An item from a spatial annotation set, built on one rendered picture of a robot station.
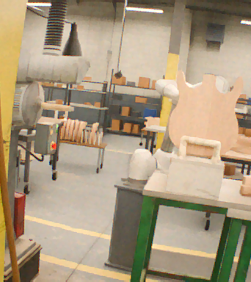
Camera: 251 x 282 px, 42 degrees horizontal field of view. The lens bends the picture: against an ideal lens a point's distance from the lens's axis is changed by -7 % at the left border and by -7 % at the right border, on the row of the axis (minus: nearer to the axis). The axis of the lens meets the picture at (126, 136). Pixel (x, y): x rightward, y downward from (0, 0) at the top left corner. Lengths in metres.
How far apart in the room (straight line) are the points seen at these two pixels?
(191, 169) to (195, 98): 0.34
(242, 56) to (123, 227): 11.00
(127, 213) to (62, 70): 1.28
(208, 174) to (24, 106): 1.04
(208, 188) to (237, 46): 11.62
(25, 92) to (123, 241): 1.41
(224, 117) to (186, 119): 0.19
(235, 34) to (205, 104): 11.59
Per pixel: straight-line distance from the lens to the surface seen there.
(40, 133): 2.25
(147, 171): 2.61
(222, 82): 2.00
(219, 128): 1.68
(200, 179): 1.67
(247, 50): 13.17
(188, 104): 1.67
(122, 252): 2.76
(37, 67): 1.88
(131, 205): 2.61
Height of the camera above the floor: 1.36
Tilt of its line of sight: 7 degrees down
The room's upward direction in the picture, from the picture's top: 8 degrees clockwise
